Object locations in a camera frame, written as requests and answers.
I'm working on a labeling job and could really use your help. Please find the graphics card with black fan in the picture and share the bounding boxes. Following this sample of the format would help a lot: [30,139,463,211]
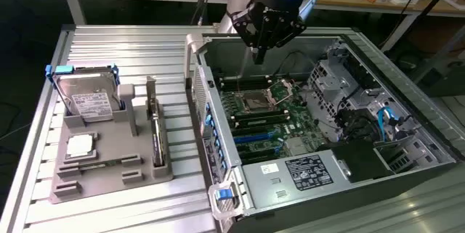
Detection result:
[144,76,168,168]

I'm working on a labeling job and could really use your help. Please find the black expansion slot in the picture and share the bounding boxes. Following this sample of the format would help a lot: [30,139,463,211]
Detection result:
[239,148,276,163]

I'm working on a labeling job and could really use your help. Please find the metal disk bay cage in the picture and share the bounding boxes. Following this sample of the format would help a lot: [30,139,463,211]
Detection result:
[305,44,367,143]

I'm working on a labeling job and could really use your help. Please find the metal socket cover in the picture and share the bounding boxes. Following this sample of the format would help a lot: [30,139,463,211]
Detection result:
[267,79,300,106]

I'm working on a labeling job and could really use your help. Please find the CPU socket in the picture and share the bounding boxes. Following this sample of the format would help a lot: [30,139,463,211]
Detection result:
[241,91,271,114]

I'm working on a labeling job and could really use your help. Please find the black RAM stick with label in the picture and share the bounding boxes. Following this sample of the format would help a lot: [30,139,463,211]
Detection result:
[235,114,289,129]

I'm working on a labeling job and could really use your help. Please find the green motherboard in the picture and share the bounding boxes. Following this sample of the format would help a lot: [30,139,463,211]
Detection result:
[213,75,327,163]

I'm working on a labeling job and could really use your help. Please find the silver chipset heatsink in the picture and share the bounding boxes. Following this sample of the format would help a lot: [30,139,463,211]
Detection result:
[284,138,312,155]

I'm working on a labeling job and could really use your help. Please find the black box on floor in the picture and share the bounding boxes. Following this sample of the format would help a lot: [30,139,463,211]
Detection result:
[416,58,465,96]

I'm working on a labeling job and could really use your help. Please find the hard disk in blue carrier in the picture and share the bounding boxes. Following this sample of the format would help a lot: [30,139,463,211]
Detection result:
[45,64,122,124]

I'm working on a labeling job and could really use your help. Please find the black plastic shroud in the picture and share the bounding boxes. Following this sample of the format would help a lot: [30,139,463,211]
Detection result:
[315,143,395,183]

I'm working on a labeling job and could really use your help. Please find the grey parts rack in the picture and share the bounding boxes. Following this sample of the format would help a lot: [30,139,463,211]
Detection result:
[48,83,175,205]

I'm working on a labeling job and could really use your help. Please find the grey power supply unit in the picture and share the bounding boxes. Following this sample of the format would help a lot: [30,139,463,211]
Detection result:
[241,150,351,209]

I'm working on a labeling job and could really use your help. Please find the silver CPU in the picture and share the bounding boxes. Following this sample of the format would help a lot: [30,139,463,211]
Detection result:
[66,134,96,159]

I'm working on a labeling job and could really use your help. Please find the green RAM stick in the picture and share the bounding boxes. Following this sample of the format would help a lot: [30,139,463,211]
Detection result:
[77,159,122,169]

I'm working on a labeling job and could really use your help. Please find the open black PC case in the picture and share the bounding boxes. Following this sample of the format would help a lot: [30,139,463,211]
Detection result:
[183,27,465,233]

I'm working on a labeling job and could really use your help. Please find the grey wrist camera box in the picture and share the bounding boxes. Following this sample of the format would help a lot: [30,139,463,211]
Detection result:
[297,0,318,24]

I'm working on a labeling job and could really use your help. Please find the blue wire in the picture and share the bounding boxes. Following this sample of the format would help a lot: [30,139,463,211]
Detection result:
[375,106,400,143]

